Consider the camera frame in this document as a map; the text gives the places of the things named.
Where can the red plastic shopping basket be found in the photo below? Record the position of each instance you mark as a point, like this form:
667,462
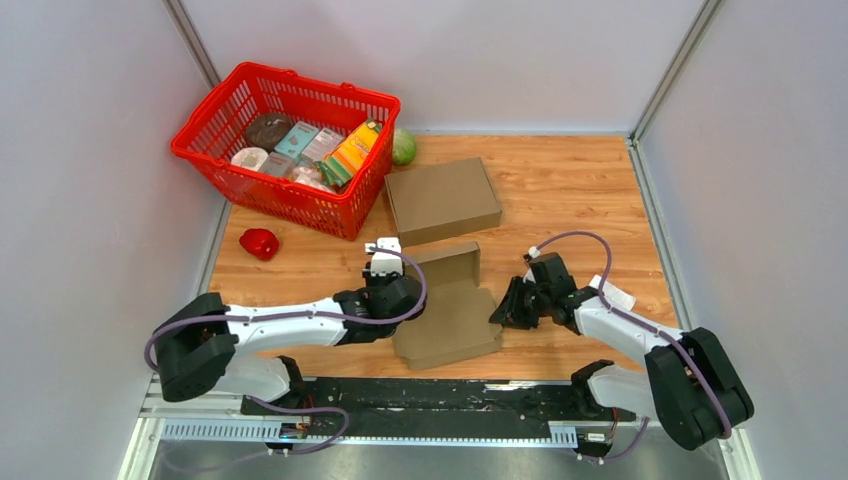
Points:
215,132

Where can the large brown cardboard box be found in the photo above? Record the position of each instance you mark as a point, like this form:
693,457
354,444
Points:
437,202

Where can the small cardboard sheet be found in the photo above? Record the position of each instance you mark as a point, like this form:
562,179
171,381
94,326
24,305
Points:
454,325

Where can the yellow orange juice carton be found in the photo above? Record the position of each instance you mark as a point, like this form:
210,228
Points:
348,158

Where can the green carton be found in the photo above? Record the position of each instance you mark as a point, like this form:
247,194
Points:
330,177

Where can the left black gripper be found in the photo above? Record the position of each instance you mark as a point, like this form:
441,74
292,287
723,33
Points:
371,280

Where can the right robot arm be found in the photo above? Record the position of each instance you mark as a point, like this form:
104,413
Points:
687,382

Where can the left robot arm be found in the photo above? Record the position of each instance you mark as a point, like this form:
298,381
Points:
209,345

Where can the pink white packet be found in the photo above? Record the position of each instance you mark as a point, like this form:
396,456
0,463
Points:
310,177

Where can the red bell pepper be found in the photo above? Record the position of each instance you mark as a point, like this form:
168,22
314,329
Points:
261,243

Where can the aluminium frame post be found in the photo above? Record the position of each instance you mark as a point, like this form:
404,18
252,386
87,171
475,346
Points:
695,32
192,39

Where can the aluminium frame post right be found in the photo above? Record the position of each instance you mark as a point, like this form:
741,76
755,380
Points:
695,32

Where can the grey pink box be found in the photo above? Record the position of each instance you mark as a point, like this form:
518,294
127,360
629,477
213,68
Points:
278,166

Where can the teal small box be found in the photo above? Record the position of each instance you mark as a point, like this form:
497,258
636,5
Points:
296,140

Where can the grey small box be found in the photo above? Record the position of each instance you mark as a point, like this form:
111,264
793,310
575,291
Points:
323,144

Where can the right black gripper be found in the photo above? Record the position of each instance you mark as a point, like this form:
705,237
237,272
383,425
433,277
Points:
508,314

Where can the green cabbage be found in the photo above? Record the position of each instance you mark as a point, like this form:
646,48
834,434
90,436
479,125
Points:
404,149

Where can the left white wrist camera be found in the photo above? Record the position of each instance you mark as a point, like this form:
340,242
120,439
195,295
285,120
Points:
384,257

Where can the clear plastic packet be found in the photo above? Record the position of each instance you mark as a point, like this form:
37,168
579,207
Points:
615,297

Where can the aluminium frame post left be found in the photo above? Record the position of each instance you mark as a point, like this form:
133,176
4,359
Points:
192,39

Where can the white round roll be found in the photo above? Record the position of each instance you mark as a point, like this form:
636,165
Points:
250,158

